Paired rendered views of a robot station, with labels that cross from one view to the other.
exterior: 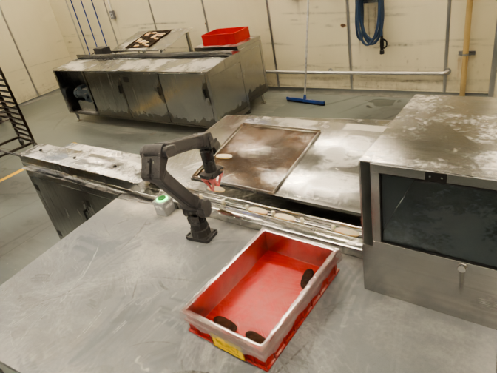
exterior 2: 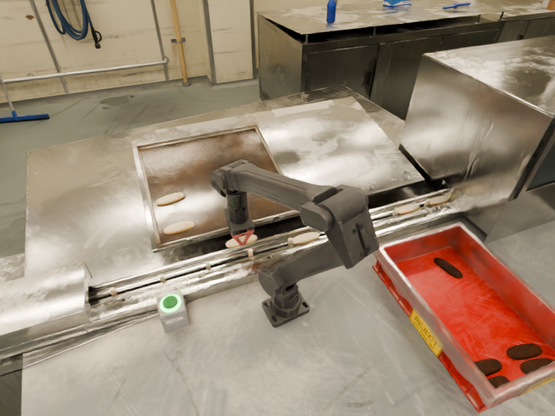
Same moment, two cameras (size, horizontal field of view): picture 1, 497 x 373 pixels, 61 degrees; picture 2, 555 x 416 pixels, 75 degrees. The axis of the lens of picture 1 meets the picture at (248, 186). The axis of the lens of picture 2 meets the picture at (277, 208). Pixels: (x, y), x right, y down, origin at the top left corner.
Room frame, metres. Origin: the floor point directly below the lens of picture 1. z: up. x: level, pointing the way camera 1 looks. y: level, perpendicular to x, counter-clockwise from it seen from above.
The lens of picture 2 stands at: (1.24, 0.78, 1.73)
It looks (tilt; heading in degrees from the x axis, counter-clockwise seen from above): 41 degrees down; 298
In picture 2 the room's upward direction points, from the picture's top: straight up
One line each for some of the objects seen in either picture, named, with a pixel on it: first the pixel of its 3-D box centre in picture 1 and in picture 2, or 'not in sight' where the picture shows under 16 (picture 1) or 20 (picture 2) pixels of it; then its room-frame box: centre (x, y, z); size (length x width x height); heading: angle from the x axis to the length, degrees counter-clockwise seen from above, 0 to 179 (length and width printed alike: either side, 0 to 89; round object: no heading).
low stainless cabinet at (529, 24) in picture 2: not in sight; (489, 42); (1.12, -4.50, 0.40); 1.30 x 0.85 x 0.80; 49
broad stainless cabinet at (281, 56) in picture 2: not in sight; (369, 67); (2.09, -2.69, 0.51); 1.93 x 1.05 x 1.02; 49
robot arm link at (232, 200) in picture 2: (207, 154); (235, 195); (1.71, 0.15, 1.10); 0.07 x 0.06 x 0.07; 157
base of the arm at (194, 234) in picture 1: (200, 228); (286, 300); (1.50, 0.24, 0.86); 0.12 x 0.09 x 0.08; 55
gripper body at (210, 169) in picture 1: (209, 166); (238, 212); (1.70, 0.15, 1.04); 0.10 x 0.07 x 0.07; 139
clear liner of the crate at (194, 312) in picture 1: (265, 289); (467, 301); (1.05, 0.01, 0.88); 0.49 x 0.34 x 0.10; 138
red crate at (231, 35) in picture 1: (225, 35); not in sight; (5.51, -0.10, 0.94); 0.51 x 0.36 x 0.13; 53
